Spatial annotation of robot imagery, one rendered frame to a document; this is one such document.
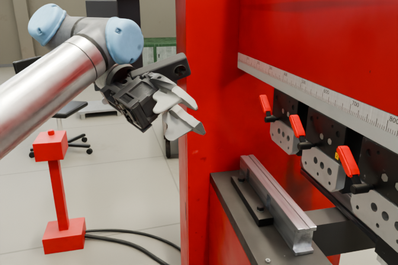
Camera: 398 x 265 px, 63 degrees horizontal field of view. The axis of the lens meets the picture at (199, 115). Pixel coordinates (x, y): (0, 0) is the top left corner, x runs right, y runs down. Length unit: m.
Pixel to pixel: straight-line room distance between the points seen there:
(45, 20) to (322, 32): 0.57
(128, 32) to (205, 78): 0.80
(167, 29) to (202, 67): 8.76
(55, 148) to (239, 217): 1.32
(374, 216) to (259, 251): 0.46
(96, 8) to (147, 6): 8.57
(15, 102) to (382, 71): 0.58
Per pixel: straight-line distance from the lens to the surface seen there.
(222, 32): 1.31
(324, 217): 1.27
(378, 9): 0.68
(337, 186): 0.80
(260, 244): 1.11
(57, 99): 0.50
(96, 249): 2.51
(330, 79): 0.78
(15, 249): 2.72
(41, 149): 2.18
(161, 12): 10.00
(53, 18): 0.65
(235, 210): 1.24
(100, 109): 5.07
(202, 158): 1.43
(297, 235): 1.07
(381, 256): 0.80
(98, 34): 0.56
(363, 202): 0.73
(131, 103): 0.57
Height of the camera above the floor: 1.58
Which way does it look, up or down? 19 degrees down
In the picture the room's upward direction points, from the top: straight up
